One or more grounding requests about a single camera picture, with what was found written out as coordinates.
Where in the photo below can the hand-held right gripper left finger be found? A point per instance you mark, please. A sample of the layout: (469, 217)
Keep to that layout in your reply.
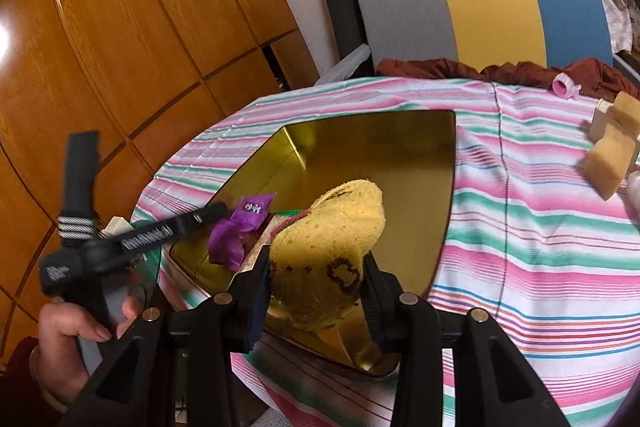
(256, 314)

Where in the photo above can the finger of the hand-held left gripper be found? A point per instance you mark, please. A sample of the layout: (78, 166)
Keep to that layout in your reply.
(165, 229)
(80, 177)

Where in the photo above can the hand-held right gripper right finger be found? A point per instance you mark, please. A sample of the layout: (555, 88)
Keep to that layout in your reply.
(381, 312)

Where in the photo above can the purple candy wrapper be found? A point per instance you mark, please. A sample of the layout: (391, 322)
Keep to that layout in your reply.
(232, 232)

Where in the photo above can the yellow sock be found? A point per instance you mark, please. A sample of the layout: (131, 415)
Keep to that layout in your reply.
(320, 257)

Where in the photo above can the gold metal tin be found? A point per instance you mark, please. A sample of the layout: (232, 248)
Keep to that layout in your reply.
(400, 187)

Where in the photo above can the person's left forearm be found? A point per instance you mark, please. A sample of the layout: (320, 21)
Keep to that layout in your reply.
(20, 389)

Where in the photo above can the person's left hand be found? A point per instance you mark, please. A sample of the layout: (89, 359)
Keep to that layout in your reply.
(60, 342)

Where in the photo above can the wooden wardrobe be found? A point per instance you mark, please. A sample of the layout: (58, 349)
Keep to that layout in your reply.
(125, 32)

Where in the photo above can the striped tablecloth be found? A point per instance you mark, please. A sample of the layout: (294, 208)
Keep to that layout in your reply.
(525, 257)

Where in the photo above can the dark red cloth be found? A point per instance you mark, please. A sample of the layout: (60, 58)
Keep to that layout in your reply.
(450, 69)

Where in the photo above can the yellow sponge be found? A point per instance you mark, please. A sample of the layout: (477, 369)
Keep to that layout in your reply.
(629, 112)
(610, 164)

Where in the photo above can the black foam roll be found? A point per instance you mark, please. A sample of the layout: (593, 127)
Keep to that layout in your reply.
(342, 7)

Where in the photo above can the small cardboard box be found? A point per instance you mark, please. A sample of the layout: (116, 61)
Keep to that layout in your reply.
(600, 122)

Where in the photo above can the pink plastic clip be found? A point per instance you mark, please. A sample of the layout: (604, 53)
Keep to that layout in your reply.
(565, 87)

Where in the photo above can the grey yellow blue chair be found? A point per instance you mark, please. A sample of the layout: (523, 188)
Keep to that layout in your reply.
(480, 7)

